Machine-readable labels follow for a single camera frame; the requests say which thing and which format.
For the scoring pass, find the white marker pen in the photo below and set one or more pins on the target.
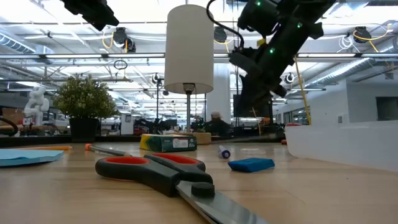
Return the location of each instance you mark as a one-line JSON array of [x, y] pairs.
[[224, 153]]

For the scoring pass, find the blue eraser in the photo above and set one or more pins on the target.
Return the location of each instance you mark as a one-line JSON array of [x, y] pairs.
[[251, 165]]

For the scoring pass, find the green yellow crayon box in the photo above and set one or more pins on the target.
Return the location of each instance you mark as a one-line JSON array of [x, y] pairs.
[[168, 143]]

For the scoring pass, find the dark pencil orange eraser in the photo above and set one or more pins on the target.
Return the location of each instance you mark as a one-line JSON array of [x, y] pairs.
[[107, 150]]

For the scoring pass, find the blue sticky note pad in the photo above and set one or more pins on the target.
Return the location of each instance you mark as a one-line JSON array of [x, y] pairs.
[[26, 156]]

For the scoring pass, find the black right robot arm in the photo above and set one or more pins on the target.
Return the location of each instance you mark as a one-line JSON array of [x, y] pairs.
[[292, 34]]

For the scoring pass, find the black background robot arm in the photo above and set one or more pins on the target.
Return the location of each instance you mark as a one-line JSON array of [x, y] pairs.
[[155, 126]]

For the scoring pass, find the black monitor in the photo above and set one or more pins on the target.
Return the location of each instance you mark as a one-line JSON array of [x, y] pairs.
[[237, 112]]

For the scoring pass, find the person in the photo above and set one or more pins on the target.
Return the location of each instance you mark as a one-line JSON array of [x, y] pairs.
[[217, 126]]

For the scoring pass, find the white shade wooden base lamp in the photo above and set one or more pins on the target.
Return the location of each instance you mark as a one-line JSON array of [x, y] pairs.
[[189, 46]]

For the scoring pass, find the green potted plant black pot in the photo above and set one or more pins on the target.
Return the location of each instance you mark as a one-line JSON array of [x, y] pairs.
[[84, 99]]

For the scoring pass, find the clear plastic bin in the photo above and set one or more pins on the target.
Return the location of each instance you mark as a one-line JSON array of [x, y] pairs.
[[342, 146]]

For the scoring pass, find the white robot figure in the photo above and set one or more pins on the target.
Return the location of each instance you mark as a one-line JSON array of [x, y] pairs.
[[36, 104]]

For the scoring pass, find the black table frame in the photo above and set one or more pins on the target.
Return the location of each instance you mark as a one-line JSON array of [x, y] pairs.
[[124, 139]]

